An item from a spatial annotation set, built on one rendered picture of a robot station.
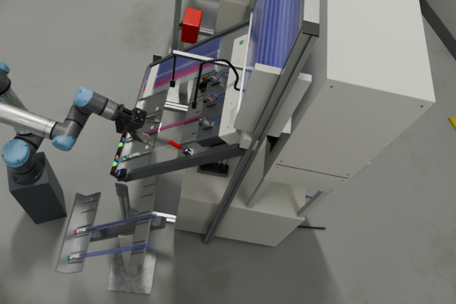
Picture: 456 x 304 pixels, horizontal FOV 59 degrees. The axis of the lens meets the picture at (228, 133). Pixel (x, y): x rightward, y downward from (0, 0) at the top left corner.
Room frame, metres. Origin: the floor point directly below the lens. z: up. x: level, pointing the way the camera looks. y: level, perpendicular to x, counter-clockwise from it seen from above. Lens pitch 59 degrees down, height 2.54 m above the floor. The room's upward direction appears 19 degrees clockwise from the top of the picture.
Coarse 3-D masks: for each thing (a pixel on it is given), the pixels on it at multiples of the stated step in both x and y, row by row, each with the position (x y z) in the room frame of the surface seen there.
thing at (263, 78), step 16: (304, 0) 0.81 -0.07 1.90; (304, 16) 0.76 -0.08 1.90; (256, 64) 0.74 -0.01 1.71; (256, 80) 0.72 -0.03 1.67; (272, 80) 0.73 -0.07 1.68; (304, 80) 0.74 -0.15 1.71; (256, 96) 0.72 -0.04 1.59; (288, 96) 0.74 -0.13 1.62; (240, 112) 0.72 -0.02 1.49; (256, 112) 0.73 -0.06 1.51; (288, 112) 0.74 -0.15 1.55; (240, 128) 0.72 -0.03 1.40; (272, 128) 0.74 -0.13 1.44; (288, 128) 0.79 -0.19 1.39; (224, 176) 0.89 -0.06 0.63
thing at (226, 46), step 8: (248, 24) 1.40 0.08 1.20; (232, 32) 1.39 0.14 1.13; (240, 32) 1.37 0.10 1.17; (224, 40) 1.35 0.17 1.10; (232, 40) 1.33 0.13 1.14; (224, 48) 1.30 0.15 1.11; (232, 48) 1.28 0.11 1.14; (224, 56) 1.24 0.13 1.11; (192, 88) 1.10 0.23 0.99; (192, 96) 1.05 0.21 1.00; (200, 96) 1.04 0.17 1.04; (200, 104) 0.99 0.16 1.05; (192, 112) 0.96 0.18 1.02; (200, 112) 0.95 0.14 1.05; (184, 128) 0.88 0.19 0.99; (192, 128) 0.87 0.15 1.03; (184, 136) 0.84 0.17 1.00; (192, 136) 0.83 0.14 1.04; (184, 144) 0.80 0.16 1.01; (192, 144) 0.79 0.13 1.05; (224, 144) 0.77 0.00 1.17; (200, 152) 0.75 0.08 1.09
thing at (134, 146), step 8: (152, 96) 1.12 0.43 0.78; (160, 96) 1.10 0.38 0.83; (144, 104) 1.08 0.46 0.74; (152, 104) 1.06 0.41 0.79; (160, 104) 1.05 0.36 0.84; (152, 112) 1.01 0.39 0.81; (160, 112) 1.00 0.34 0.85; (160, 120) 0.96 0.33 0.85; (144, 128) 0.92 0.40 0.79; (152, 128) 0.91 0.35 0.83; (152, 136) 0.87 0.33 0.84; (136, 144) 0.84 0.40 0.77; (144, 144) 0.83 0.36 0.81; (128, 152) 0.80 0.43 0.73; (136, 152) 0.79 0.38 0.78; (128, 160) 0.75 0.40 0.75; (136, 160) 0.75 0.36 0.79; (144, 160) 0.74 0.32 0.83; (128, 168) 0.71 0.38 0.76
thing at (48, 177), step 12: (36, 156) 0.69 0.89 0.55; (48, 168) 0.67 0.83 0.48; (12, 180) 0.53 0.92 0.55; (48, 180) 0.59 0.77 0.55; (12, 192) 0.48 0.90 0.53; (24, 192) 0.51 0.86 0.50; (36, 192) 0.54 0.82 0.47; (48, 192) 0.57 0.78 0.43; (60, 192) 0.67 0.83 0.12; (24, 204) 0.49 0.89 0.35; (36, 204) 0.52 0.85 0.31; (48, 204) 0.55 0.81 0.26; (60, 204) 0.58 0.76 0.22; (36, 216) 0.49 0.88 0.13; (48, 216) 0.53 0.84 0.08; (60, 216) 0.56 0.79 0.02
